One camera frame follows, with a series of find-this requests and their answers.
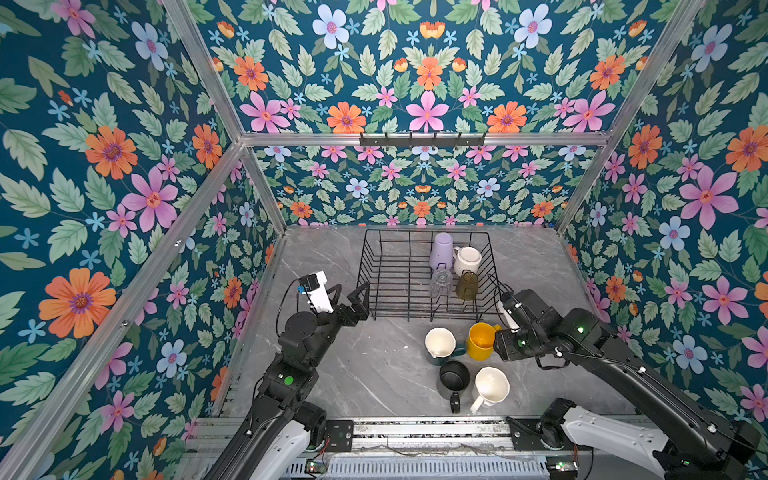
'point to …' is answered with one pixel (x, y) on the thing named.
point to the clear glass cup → (441, 283)
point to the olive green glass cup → (467, 285)
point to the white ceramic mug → (493, 386)
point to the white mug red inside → (466, 258)
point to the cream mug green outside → (440, 345)
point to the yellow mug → (481, 339)
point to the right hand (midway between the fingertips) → (500, 345)
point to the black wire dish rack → (396, 264)
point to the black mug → (454, 376)
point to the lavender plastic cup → (442, 251)
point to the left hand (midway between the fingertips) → (359, 280)
